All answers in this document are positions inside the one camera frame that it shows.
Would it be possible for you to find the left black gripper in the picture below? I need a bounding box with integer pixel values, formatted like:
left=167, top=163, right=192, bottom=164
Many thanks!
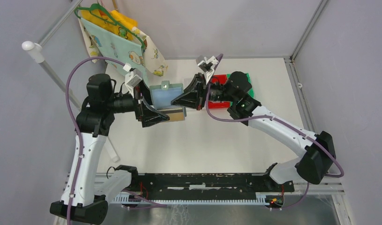
left=106, top=78, right=169, bottom=126

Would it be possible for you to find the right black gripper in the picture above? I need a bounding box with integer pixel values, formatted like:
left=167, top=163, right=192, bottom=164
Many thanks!
left=171, top=73, right=237, bottom=110

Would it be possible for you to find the gold striped card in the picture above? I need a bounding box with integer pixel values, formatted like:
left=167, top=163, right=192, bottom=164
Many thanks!
left=158, top=107, right=186, bottom=122

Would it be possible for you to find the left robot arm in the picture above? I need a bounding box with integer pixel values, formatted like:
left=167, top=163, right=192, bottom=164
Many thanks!
left=50, top=74, right=169, bottom=225

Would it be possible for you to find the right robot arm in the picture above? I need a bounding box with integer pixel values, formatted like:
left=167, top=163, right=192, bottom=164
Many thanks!
left=171, top=71, right=336, bottom=191

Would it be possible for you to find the red plastic bin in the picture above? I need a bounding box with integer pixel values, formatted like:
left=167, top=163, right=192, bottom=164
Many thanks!
left=208, top=75, right=231, bottom=109

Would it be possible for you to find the cream printed cloth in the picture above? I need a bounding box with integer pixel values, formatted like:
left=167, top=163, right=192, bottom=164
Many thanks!
left=77, top=18, right=168, bottom=77

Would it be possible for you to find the light blue printed cloth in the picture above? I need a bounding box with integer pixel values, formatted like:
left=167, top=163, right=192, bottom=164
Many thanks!
left=81, top=18, right=149, bottom=85

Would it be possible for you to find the green plastic bin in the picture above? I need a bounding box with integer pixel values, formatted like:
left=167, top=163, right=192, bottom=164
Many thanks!
left=224, top=71, right=252, bottom=99

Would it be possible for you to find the yellow cloth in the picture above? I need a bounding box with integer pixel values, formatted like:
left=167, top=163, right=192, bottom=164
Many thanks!
left=81, top=9, right=139, bottom=43

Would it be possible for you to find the green clothes hanger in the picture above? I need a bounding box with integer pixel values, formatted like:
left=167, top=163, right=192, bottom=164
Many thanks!
left=74, top=3, right=146, bottom=51

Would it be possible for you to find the white clothes rack pole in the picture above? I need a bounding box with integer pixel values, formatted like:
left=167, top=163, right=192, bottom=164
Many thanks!
left=21, top=41, right=120, bottom=163

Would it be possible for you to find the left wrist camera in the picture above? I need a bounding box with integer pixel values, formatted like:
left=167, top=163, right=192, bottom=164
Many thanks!
left=123, top=63, right=143, bottom=96

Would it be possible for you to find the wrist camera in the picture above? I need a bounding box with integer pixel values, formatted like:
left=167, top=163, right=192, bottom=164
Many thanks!
left=123, top=63, right=143, bottom=96
left=196, top=55, right=220, bottom=83

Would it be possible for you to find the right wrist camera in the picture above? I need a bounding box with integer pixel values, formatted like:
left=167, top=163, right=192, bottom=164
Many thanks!
left=196, top=55, right=220, bottom=83

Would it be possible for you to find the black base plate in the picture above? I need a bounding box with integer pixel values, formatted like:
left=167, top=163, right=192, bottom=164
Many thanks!
left=126, top=173, right=294, bottom=201

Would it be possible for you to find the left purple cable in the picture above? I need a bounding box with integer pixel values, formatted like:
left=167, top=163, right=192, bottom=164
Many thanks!
left=65, top=56, right=167, bottom=225

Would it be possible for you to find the purple cable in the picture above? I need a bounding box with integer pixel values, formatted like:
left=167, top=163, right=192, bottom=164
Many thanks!
left=65, top=56, right=167, bottom=225
left=205, top=53, right=345, bottom=210

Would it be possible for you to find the aluminium frame rail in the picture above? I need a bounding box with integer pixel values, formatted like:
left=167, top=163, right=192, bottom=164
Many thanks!
left=95, top=173, right=345, bottom=195

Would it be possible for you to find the white slotted cable duct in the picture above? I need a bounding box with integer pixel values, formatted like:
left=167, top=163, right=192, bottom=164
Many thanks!
left=110, top=193, right=268, bottom=206

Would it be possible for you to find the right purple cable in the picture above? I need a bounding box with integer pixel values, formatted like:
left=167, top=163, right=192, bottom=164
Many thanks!
left=205, top=53, right=345, bottom=210

